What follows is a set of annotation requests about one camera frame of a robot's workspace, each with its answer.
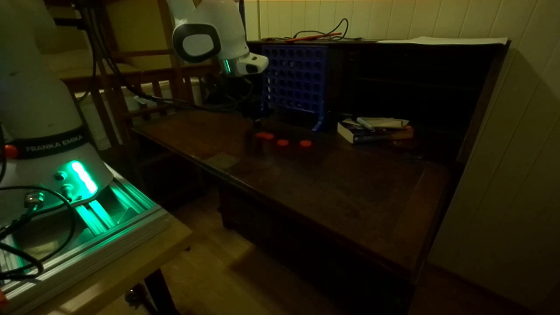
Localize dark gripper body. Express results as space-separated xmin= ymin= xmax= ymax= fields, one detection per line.
xmin=226 ymin=76 xmax=265 ymax=119

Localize orange game disc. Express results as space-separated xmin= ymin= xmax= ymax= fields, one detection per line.
xmin=256 ymin=133 xmax=275 ymax=142
xmin=277 ymin=139 xmax=291 ymax=147
xmin=300 ymin=140 xmax=314 ymax=147

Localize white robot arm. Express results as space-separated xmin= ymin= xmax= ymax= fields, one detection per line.
xmin=0 ymin=0 xmax=270 ymax=231

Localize blue connect four grid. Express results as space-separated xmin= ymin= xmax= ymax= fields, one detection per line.
xmin=261 ymin=44 xmax=328 ymax=132

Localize stack of books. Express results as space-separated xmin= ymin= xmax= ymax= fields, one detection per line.
xmin=337 ymin=118 xmax=415 ymax=144

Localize wooden chair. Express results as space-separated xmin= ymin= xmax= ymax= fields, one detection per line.
xmin=64 ymin=0 xmax=223 ymax=147

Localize dark wooden secretary desk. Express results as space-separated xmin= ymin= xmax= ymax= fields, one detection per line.
xmin=139 ymin=44 xmax=508 ymax=315

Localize white paper sheet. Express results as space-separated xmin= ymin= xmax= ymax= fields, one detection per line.
xmin=377 ymin=37 xmax=510 ymax=46

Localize red and black cables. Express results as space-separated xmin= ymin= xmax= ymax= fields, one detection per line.
xmin=261 ymin=16 xmax=365 ymax=44

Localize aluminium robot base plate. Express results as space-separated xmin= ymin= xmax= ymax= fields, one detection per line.
xmin=0 ymin=175 xmax=169 ymax=315

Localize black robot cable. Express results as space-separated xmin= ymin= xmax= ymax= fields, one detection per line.
xmin=0 ymin=112 xmax=78 ymax=282

